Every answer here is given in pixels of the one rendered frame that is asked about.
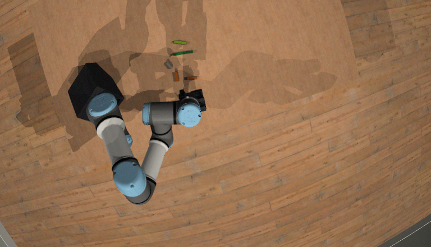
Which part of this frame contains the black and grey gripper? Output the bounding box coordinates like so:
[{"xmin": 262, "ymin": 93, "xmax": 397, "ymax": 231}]
[{"xmin": 178, "ymin": 89, "xmax": 206, "ymax": 112}]

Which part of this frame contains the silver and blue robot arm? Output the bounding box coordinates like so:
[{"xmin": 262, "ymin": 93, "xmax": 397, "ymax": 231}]
[{"xmin": 86, "ymin": 93, "xmax": 201, "ymax": 205}]

